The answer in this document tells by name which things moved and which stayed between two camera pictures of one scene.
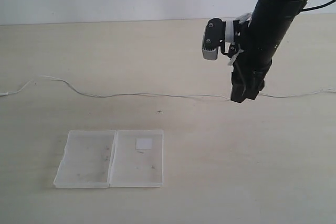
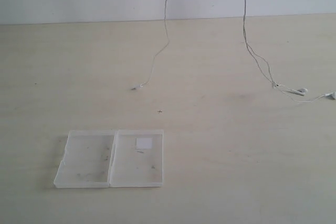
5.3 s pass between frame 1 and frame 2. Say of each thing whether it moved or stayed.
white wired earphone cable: moved
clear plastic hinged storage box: stayed
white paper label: stayed
